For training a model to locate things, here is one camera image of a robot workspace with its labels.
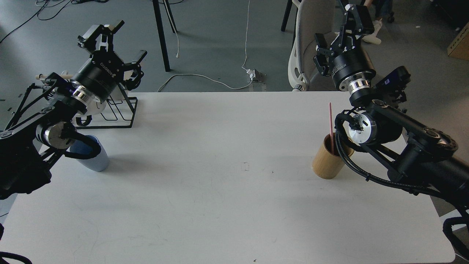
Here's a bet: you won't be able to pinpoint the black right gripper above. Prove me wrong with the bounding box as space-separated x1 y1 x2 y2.
313 4 376 92

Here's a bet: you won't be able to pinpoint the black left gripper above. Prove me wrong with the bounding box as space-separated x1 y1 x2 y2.
71 20 147 103

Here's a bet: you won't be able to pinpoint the light blue cup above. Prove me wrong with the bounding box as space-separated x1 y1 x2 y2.
69 135 110 172

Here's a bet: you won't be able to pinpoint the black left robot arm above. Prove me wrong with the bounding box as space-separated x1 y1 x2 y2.
0 20 147 199

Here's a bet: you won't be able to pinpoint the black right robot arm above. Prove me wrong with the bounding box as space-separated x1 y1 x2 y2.
314 0 469 259

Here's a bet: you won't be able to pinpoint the white cup on rack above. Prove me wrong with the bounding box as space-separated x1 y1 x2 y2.
76 100 107 117

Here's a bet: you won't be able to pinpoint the white sneakers of person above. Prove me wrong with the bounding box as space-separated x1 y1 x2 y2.
362 20 383 45

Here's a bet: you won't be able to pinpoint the grey office chair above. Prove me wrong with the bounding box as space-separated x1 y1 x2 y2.
288 0 381 92

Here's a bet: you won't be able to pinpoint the pink chopstick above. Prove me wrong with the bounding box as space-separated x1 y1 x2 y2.
328 102 335 155

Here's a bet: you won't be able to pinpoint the black table leg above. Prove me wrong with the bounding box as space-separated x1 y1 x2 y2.
152 0 177 72

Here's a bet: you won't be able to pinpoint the cardboard box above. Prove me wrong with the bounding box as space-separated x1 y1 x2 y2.
447 22 469 61

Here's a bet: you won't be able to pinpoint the bamboo cylinder holder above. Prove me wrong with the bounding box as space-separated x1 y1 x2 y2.
312 132 344 179

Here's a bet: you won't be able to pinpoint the black wire cup rack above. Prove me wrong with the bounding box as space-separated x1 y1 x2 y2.
35 71 138 129

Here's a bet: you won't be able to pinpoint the black floor cables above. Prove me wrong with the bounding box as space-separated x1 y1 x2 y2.
0 0 110 44

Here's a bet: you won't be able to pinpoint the white power cable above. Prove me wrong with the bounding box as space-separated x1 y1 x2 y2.
158 0 254 92

